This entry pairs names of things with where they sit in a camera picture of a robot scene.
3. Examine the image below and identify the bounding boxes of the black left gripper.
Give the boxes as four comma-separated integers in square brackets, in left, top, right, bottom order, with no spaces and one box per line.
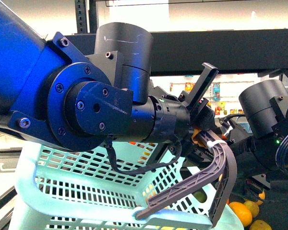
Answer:
[131,63,218,168]

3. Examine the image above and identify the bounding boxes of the teal plastic shopping basket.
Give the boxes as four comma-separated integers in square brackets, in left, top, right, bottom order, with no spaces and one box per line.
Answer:
[10,131,243,230]

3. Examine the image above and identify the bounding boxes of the yellow lemon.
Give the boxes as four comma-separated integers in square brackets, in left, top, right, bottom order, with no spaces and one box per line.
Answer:
[244,200,260,218]

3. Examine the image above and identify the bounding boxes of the black far fruit shelf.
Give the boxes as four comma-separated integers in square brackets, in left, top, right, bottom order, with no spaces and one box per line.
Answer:
[64,0,288,77]

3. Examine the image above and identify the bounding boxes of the green lime lower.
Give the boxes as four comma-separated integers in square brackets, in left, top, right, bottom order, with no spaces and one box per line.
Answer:
[193,191,207,203]

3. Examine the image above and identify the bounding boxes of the large orange mandarin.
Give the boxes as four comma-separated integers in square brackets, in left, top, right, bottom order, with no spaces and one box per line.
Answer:
[229,202,252,227]

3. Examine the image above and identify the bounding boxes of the glass freezer cabinet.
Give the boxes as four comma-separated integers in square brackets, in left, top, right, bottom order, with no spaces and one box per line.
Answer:
[0,133,24,230]

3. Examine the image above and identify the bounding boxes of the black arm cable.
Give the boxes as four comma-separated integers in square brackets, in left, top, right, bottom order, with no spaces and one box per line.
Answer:
[104,135,183,175]

